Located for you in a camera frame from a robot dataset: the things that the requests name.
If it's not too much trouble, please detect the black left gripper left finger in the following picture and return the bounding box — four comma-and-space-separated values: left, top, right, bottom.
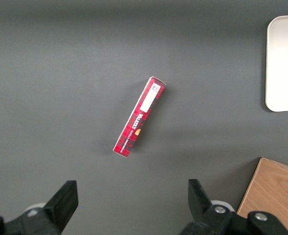
4, 180, 79, 235

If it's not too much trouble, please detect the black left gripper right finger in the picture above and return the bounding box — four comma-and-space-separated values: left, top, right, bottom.
180, 179, 249, 235

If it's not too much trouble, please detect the wooden board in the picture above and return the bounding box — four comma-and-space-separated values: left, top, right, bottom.
236, 157, 288, 235

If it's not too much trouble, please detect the red tartan shortbread box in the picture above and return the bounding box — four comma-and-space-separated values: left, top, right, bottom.
113, 76, 168, 159

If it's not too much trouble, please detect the cream plastic tray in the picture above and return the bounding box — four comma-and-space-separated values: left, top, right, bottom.
265, 14, 288, 113

